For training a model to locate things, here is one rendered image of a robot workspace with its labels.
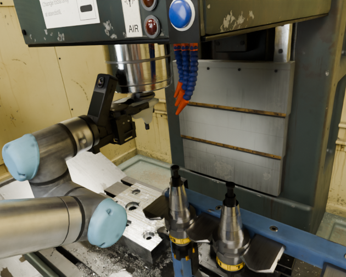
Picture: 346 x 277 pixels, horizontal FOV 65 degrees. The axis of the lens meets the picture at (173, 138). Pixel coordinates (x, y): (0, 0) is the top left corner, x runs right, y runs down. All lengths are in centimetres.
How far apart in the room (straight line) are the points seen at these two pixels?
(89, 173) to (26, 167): 121
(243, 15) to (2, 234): 41
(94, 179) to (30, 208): 128
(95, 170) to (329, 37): 136
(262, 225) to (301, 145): 59
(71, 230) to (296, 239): 35
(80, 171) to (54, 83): 53
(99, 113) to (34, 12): 22
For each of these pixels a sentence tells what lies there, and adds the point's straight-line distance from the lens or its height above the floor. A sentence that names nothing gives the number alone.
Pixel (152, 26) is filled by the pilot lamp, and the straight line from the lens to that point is 37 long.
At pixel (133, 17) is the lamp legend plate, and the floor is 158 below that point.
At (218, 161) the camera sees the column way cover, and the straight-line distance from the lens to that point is 121.
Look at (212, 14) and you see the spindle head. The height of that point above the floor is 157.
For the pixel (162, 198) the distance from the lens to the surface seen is 61.
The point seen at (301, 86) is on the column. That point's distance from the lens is 101.
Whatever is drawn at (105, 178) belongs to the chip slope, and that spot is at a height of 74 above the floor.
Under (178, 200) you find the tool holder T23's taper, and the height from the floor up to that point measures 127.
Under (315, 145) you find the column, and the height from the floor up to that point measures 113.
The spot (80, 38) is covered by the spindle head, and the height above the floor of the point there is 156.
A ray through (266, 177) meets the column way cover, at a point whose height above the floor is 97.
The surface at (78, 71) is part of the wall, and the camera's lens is 179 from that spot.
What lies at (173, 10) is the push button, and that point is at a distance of 34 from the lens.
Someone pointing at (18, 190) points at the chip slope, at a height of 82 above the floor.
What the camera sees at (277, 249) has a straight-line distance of 51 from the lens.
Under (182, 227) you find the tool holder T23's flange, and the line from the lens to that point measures 53.
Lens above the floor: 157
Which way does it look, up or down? 23 degrees down
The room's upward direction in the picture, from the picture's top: 5 degrees counter-clockwise
